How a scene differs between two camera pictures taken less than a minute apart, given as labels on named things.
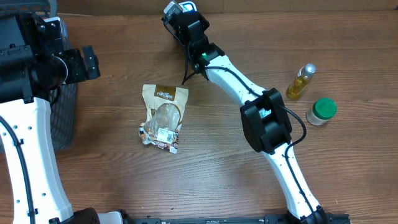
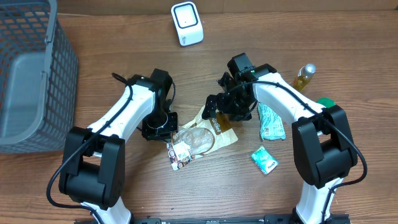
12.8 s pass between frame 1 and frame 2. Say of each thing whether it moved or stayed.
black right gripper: moved
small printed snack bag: moved
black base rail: stayed
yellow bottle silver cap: stayed
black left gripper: moved
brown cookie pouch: moved
